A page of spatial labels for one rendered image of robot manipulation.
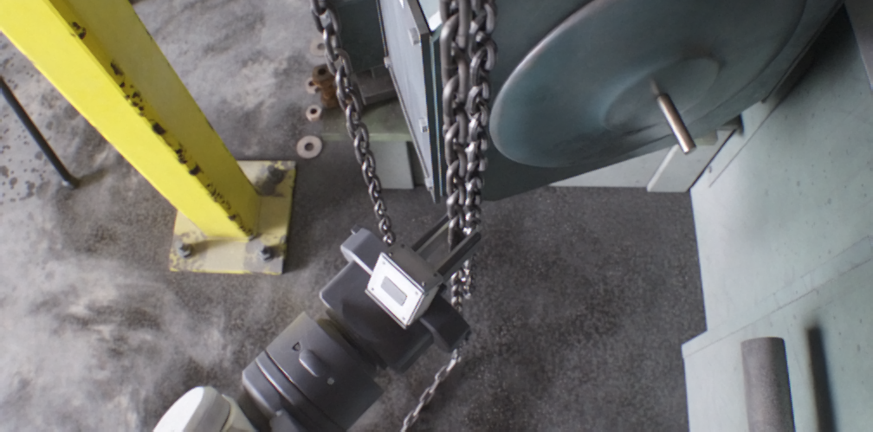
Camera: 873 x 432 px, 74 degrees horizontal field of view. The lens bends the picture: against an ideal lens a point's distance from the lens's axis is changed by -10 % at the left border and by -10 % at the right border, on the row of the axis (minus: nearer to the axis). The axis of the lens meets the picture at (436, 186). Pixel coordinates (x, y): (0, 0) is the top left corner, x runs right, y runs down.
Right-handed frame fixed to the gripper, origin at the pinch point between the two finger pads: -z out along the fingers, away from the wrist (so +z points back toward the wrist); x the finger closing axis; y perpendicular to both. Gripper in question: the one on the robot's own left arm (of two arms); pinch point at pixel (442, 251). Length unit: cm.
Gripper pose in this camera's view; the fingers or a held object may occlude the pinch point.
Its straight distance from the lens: 52.2
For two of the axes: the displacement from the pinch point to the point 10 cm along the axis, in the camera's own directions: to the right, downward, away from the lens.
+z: -6.8, 6.8, -2.8
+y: -0.3, -4.0, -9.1
